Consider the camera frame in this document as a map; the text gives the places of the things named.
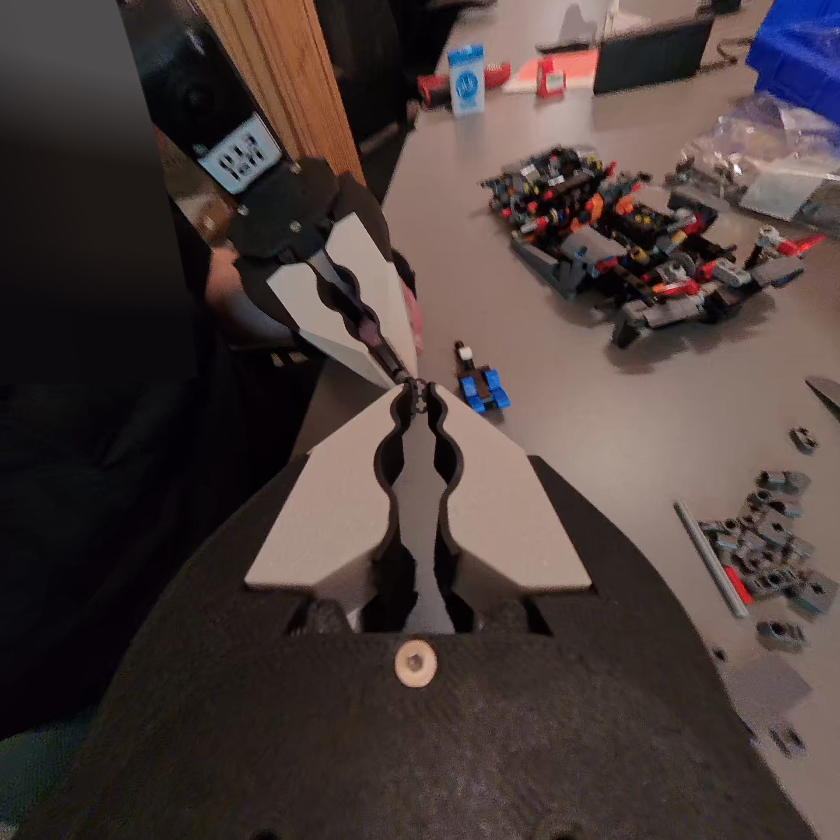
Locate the person's left hand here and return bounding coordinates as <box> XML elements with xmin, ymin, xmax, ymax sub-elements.
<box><xmin>402</xmin><ymin>285</ymin><xmax>426</xmax><ymax>353</ymax></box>

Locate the red white paper card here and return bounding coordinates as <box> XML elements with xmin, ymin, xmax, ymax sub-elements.
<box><xmin>504</xmin><ymin>49</ymin><xmax>601</xmax><ymax>96</ymax></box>

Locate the small red plastic box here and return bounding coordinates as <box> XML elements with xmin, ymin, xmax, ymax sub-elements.
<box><xmin>535</xmin><ymin>56</ymin><xmax>567</xmax><ymax>101</ymax></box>

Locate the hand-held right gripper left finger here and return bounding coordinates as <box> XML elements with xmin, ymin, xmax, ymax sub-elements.
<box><xmin>244</xmin><ymin>384</ymin><xmax>419</xmax><ymax>632</ymax></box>

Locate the blue plastic storage bin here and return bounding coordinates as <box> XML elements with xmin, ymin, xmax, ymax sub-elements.
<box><xmin>745</xmin><ymin>0</ymin><xmax>840</xmax><ymax>129</ymax></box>

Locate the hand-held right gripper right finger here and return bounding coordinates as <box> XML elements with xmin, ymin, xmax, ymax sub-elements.
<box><xmin>423</xmin><ymin>382</ymin><xmax>595</xmax><ymax>632</ymax></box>

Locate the person's black clothing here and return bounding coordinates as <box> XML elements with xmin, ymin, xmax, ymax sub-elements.
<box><xmin>0</xmin><ymin>381</ymin><xmax>322</xmax><ymax>736</ymax></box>

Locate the pile of grey lego connectors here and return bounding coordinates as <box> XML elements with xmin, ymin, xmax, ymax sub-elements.
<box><xmin>699</xmin><ymin>469</ymin><xmax>840</xmax><ymax>618</ymax></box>

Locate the wooden cabinet panel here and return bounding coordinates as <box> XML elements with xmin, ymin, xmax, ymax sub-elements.
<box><xmin>193</xmin><ymin>0</ymin><xmax>365</xmax><ymax>188</ymax></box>

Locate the lego technic car chassis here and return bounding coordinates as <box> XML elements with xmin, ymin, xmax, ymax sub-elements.
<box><xmin>482</xmin><ymin>146</ymin><xmax>826</xmax><ymax>349</ymax></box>

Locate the blue white gum packet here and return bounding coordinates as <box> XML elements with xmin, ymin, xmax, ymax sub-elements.
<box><xmin>448</xmin><ymin>42</ymin><xmax>487</xmax><ymax>119</ymax></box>

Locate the clear plastic parts bag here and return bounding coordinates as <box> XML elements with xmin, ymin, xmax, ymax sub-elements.
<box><xmin>664</xmin><ymin>92</ymin><xmax>840</xmax><ymax>224</ymax></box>

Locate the red black clamp tool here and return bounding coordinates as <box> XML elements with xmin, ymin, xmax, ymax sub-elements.
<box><xmin>416</xmin><ymin>60</ymin><xmax>513</xmax><ymax>109</ymax></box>

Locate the black cable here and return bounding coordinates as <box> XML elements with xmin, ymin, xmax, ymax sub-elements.
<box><xmin>699</xmin><ymin>33</ymin><xmax>765</xmax><ymax>74</ymax></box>

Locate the black rectangular box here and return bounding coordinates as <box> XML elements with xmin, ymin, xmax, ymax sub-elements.
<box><xmin>592</xmin><ymin>13</ymin><xmax>716</xmax><ymax>97</ymax></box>

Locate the blue black lego assembly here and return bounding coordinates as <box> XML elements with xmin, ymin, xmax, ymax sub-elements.
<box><xmin>453</xmin><ymin>340</ymin><xmax>511</xmax><ymax>414</ymax></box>

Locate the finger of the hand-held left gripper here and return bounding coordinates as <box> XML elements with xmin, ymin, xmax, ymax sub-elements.
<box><xmin>323</xmin><ymin>210</ymin><xmax>420</xmax><ymax>384</ymax></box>
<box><xmin>264</xmin><ymin>258</ymin><xmax>403</xmax><ymax>389</ymax></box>

